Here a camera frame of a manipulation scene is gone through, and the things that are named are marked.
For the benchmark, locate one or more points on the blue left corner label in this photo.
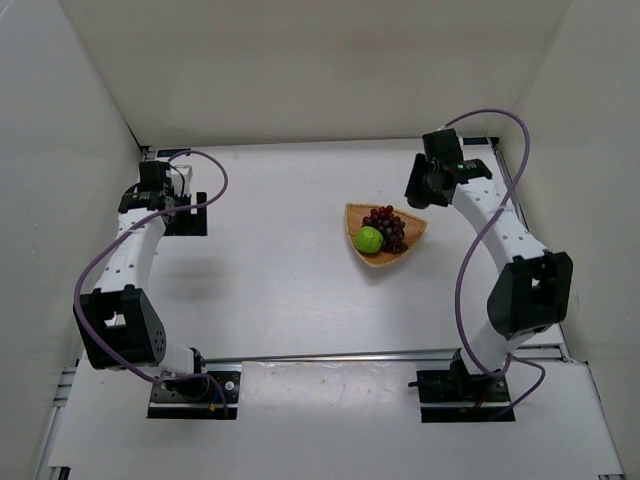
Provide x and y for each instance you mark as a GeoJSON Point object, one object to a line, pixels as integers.
{"type": "Point", "coordinates": [167, 153]}

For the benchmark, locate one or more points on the aluminium front rail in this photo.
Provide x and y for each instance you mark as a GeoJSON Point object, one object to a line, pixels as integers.
{"type": "Point", "coordinates": [543, 353]}

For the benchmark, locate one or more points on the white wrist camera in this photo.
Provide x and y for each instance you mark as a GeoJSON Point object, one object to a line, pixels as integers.
{"type": "Point", "coordinates": [181, 176]}
{"type": "Point", "coordinates": [450, 129]}

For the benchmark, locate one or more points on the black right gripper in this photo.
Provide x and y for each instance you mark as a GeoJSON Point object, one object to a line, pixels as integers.
{"type": "Point", "coordinates": [416, 186]}

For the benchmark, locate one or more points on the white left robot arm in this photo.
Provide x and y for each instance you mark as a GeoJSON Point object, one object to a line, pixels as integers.
{"type": "Point", "coordinates": [143, 339]}

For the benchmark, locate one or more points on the aluminium left side rail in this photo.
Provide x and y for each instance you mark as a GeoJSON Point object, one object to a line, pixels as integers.
{"type": "Point", "coordinates": [126, 262]}

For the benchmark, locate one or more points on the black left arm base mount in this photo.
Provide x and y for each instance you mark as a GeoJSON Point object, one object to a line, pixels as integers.
{"type": "Point", "coordinates": [199, 399]}

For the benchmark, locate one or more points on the blue corner label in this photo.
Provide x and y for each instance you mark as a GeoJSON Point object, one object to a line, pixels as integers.
{"type": "Point", "coordinates": [167, 153]}
{"type": "Point", "coordinates": [475, 141]}

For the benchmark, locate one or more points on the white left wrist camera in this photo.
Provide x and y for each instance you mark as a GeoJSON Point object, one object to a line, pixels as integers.
{"type": "Point", "coordinates": [181, 176]}

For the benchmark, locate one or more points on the dark purple fake plum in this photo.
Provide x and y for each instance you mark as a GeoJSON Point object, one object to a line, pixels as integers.
{"type": "Point", "coordinates": [418, 201]}

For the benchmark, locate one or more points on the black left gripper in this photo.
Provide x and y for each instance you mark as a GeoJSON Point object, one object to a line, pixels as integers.
{"type": "Point", "coordinates": [187, 220]}

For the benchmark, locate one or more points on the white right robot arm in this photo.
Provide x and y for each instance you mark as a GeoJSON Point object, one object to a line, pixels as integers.
{"type": "Point", "coordinates": [532, 289]}

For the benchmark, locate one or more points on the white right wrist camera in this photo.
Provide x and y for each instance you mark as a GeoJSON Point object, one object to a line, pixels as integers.
{"type": "Point", "coordinates": [450, 129]}

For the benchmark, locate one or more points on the blue right corner label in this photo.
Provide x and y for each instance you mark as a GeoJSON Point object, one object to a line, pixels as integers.
{"type": "Point", "coordinates": [475, 141]}

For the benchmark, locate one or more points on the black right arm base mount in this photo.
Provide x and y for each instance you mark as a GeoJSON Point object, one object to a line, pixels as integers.
{"type": "Point", "coordinates": [445, 397]}

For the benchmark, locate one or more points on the green fake apple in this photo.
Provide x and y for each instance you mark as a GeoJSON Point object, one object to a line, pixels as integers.
{"type": "Point", "coordinates": [368, 240]}

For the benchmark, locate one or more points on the woven triangular fruit basket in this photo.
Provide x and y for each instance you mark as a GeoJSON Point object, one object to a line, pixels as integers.
{"type": "Point", "coordinates": [414, 228]}

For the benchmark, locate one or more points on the red fake grape bunch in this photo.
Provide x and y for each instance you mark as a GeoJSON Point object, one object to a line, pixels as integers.
{"type": "Point", "coordinates": [391, 226]}

